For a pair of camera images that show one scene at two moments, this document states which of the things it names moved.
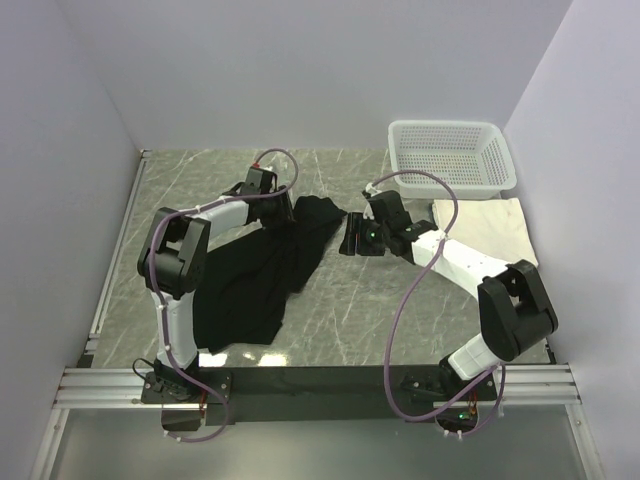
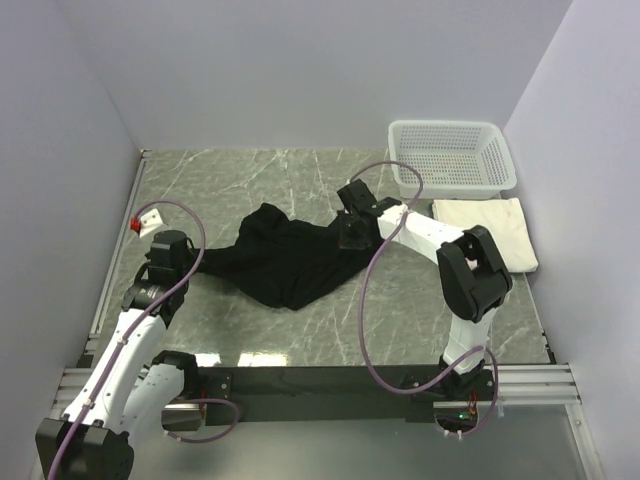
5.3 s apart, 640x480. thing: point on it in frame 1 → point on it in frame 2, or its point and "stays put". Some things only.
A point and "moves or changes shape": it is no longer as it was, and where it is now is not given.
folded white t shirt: (494, 226) stays put
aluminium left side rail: (93, 339) stays put
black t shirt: (240, 287) moves or changes shape
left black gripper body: (278, 210) → (187, 267)
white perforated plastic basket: (473, 157) stays put
